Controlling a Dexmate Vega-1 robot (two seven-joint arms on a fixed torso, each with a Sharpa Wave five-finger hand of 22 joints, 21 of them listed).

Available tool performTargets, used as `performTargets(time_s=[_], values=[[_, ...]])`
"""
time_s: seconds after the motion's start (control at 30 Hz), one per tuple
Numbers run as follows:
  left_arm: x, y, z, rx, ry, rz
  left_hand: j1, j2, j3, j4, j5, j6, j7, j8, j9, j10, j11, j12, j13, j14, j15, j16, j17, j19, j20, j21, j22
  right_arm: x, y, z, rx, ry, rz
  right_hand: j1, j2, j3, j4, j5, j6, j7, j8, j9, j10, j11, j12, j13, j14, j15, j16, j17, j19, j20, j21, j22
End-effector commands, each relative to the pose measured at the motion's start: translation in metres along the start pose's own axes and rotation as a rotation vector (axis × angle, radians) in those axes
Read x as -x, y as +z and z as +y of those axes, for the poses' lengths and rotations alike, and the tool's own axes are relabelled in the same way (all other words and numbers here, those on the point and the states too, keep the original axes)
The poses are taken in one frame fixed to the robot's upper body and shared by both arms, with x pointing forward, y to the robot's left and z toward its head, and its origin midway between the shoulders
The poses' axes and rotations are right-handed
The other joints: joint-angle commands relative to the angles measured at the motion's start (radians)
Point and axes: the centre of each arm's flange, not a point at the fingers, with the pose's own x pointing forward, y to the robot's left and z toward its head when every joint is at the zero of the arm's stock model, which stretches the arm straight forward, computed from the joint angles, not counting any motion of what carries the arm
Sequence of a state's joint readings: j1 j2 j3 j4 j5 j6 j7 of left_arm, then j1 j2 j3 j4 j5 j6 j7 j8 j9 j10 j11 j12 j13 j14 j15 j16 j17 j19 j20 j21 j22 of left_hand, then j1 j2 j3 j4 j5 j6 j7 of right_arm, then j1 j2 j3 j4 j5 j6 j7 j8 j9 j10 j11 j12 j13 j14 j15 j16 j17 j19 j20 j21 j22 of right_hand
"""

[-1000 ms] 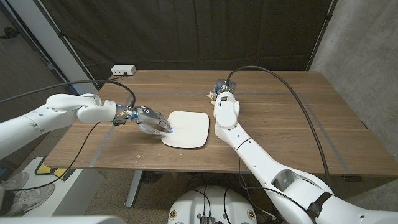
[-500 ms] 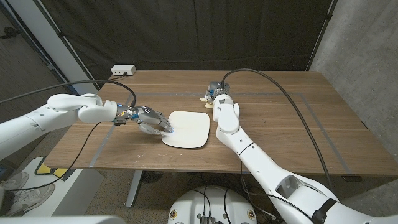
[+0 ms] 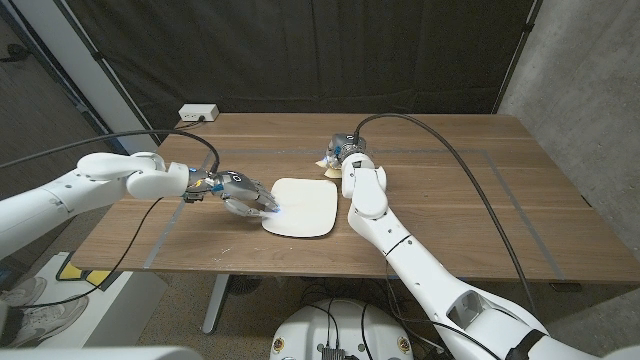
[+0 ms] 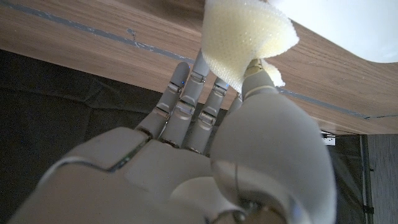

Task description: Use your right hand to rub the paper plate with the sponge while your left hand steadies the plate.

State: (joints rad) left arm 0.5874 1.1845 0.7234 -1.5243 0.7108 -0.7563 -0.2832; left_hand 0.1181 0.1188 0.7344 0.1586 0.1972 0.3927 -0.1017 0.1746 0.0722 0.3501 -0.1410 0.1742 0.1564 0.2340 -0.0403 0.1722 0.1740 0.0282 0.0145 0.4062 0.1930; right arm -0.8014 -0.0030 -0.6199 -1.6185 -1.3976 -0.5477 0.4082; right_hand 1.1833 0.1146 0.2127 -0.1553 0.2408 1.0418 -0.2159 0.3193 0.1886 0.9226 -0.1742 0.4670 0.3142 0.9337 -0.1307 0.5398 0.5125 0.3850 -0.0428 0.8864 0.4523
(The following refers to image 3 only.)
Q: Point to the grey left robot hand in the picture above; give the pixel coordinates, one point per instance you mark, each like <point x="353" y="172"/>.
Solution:
<point x="240" y="187"/>

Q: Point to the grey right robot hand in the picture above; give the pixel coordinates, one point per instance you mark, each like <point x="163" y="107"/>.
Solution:
<point x="345" y="145"/>

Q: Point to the yellow sponge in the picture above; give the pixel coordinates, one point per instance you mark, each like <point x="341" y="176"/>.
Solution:
<point x="332" y="173"/>

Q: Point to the white paper plate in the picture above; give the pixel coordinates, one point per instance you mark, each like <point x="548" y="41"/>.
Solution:
<point x="305" y="207"/>

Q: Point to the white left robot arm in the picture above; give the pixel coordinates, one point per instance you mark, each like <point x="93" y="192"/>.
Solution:
<point x="75" y="195"/>

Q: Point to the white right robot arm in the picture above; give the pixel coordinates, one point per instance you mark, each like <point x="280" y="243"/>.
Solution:
<point x="400" y="240"/>

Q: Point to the white power strip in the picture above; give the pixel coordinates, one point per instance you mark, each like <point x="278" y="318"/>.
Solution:
<point x="197" y="112"/>

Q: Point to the black round fan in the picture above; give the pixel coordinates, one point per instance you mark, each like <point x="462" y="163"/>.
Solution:
<point x="244" y="285"/>

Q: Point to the black backdrop curtain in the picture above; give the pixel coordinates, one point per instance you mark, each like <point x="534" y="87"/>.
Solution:
<point x="310" y="50"/>

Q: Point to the grey table leg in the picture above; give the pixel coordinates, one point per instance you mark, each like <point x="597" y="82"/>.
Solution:
<point x="215" y="305"/>

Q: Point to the white floor board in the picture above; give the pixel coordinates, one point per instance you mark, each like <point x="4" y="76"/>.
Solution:
<point x="125" y="310"/>

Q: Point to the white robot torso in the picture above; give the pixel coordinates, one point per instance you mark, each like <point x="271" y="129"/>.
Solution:
<point x="345" y="325"/>

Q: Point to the black backdrop stand pole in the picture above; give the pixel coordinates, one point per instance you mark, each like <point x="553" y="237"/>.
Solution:
<point x="99" y="56"/>
<point x="525" y="30"/>

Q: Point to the grey sneaker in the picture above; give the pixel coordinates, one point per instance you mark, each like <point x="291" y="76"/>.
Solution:
<point x="50" y="317"/>
<point x="22" y="292"/>

